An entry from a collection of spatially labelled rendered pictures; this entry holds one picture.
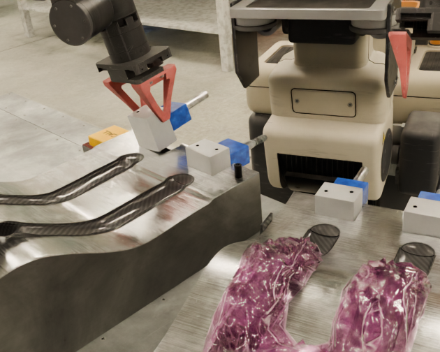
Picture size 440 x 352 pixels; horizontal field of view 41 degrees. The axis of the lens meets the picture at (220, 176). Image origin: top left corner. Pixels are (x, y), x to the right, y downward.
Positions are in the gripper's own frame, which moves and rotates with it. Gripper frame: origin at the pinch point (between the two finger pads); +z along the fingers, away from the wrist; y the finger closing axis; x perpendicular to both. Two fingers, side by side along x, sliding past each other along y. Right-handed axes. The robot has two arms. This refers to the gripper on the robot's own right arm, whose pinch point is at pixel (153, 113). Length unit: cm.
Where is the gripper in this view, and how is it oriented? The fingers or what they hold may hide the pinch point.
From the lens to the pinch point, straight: 87.8
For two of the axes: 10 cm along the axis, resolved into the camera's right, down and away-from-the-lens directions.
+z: 2.9, 8.4, 4.6
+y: 6.7, 1.7, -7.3
